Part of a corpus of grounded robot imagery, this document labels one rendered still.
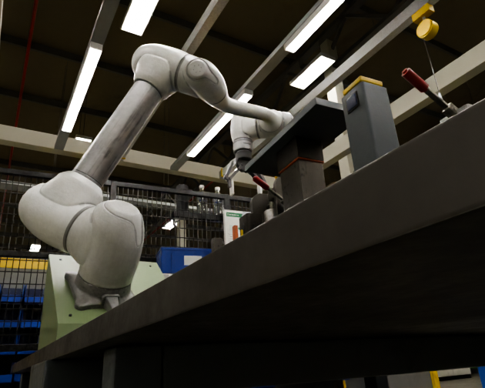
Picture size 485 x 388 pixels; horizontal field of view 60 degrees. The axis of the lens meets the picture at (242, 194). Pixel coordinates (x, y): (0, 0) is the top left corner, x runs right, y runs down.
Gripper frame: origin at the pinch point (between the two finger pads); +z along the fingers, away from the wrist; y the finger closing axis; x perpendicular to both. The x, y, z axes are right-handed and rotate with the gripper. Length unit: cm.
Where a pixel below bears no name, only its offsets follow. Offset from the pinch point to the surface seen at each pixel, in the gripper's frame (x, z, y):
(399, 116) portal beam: 152, -197, 292
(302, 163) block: -74, 24, -22
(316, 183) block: -74, 29, -19
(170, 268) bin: 36.5, 25.0, -23.0
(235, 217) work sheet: 54, -10, 20
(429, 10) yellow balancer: 13, -190, 185
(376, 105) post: -99, 22, -20
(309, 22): 62, -191, 102
